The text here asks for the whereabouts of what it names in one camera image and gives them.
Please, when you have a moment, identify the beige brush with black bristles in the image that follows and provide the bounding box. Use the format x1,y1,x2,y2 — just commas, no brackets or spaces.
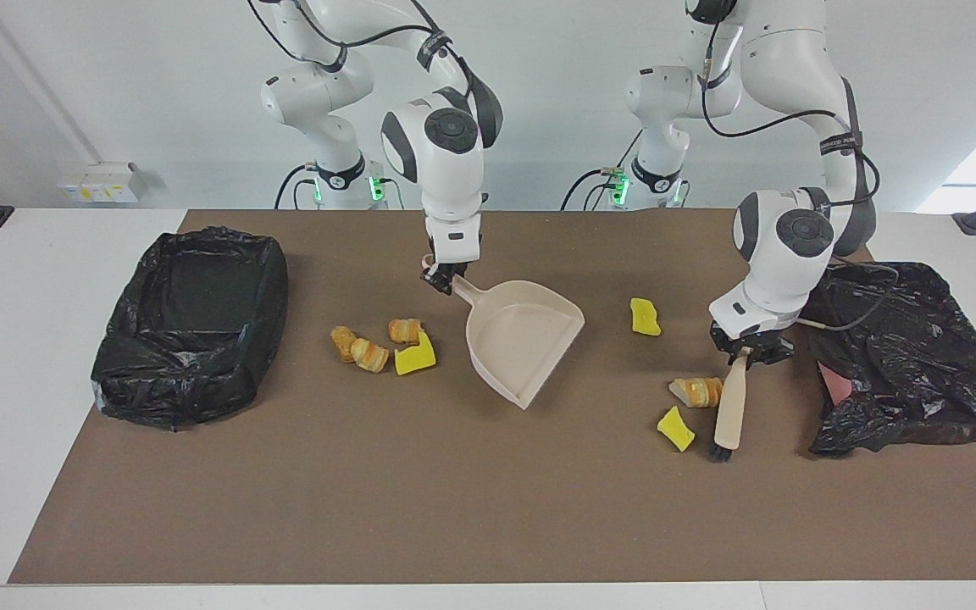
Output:
708,352,751,463

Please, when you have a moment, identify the yellow notched sponge piece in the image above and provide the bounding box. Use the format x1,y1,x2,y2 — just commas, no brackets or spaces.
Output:
394,330,438,376

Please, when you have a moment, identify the beige plastic dustpan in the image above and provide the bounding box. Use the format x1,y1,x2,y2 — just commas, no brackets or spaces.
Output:
452,273,586,411

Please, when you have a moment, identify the yellow trapezoid sponge piece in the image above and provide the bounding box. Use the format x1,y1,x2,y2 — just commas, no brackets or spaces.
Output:
657,406,696,452

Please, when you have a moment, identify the yellow wavy sponge piece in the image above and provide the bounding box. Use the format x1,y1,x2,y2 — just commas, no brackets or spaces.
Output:
629,297,663,337

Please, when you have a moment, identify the pink plastic bin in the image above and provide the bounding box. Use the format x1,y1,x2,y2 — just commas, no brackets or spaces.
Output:
816,359,855,408

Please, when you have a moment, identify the crumpled black trash bag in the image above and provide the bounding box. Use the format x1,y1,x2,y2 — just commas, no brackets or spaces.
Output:
797,261,976,458

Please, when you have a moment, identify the black bag lined rectangular bin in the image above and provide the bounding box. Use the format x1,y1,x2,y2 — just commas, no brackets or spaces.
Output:
90,225,290,431

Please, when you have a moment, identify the brown paper table mat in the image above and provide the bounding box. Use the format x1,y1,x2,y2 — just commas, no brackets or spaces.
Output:
8,209,976,585

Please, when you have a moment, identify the black base cable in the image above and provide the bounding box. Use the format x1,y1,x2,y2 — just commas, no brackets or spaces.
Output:
562,168,624,211
274,164,313,210

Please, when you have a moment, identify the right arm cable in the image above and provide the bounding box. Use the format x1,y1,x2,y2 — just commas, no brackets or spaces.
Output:
247,0,506,204

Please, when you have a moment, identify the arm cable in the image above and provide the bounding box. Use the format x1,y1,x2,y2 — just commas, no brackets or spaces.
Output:
247,0,506,204
700,34,902,333

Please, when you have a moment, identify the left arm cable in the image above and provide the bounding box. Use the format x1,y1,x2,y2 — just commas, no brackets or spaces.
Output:
700,34,902,333

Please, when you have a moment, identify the white wall socket box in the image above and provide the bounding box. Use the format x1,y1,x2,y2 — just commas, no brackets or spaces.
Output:
58,162,147,204

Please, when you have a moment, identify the white wall cable duct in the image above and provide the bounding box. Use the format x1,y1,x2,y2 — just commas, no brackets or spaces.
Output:
0,0,108,166

